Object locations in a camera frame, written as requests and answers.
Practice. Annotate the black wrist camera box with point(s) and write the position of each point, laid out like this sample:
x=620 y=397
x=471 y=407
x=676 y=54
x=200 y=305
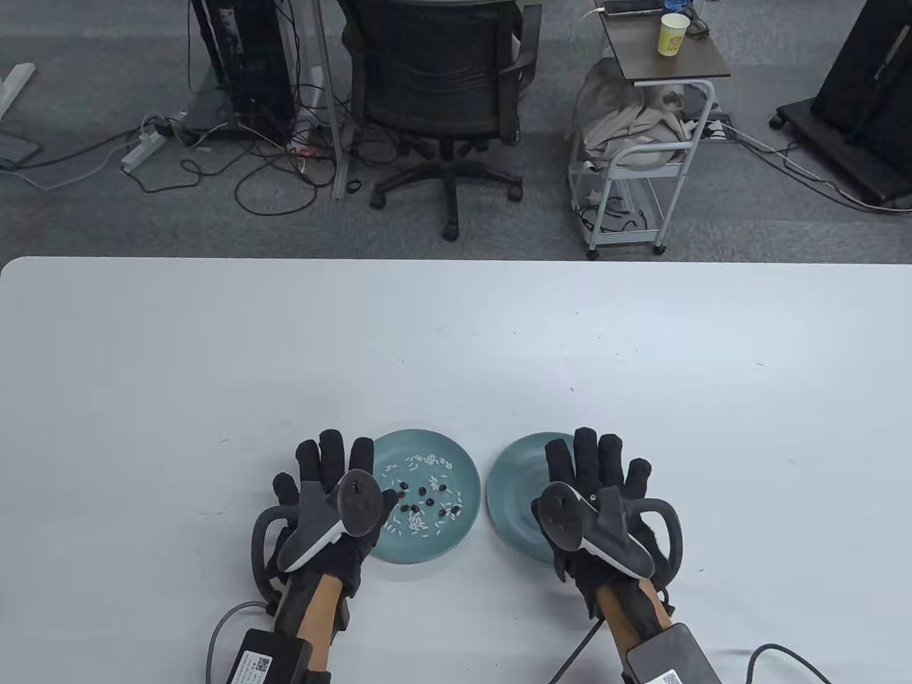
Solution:
x=670 y=655
x=263 y=662

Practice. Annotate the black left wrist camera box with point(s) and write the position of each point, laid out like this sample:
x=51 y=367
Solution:
x=263 y=662

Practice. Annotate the teal ceramic plate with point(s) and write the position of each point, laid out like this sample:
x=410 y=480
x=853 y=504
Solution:
x=513 y=484
x=456 y=538

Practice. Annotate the white desk foot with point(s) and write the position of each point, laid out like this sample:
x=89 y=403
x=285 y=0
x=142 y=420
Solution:
x=16 y=82

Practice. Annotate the white power strip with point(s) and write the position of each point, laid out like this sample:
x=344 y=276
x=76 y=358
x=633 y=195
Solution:
x=139 y=153

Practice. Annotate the scattered white rice grains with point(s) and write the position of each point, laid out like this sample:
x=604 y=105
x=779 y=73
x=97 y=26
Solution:
x=427 y=459

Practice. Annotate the white cart with brown top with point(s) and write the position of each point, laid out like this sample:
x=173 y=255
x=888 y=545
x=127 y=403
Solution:
x=670 y=60

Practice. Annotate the black computer tower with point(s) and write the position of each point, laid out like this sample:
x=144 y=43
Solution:
x=246 y=64

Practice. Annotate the person's left forearm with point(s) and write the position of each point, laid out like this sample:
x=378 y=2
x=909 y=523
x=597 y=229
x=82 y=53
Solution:
x=324 y=605

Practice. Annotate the yellow paper cup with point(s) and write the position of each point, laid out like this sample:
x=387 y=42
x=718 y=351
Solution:
x=672 y=37

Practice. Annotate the person's right hand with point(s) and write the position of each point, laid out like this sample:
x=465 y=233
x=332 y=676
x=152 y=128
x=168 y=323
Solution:
x=591 y=463

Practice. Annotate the person's left hand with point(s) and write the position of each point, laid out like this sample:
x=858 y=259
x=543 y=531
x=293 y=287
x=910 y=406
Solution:
x=331 y=456

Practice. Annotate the grey metal desk leg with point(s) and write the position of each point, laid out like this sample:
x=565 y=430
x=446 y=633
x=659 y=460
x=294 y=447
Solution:
x=329 y=92

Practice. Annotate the black wheeled monitor stand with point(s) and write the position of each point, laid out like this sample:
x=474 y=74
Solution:
x=869 y=71

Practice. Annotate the clear bottle with blue label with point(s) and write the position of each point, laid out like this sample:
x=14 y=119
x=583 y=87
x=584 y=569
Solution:
x=675 y=4

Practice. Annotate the grey floor power strip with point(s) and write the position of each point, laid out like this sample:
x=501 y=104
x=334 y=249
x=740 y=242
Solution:
x=716 y=128

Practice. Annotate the group of dark coffee beans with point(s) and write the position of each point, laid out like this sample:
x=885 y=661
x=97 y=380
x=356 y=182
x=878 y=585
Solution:
x=415 y=509

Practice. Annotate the beige cloth bundle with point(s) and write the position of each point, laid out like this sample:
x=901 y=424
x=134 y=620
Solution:
x=627 y=121

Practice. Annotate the person's right forearm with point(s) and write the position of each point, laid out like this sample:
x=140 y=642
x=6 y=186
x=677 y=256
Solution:
x=616 y=613

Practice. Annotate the white and black left controller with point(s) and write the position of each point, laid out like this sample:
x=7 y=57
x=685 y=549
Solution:
x=360 y=502

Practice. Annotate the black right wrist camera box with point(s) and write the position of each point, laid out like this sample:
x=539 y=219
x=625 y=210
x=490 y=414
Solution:
x=670 y=655

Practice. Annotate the black mesh office chair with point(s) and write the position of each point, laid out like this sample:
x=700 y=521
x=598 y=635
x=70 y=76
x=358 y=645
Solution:
x=434 y=78

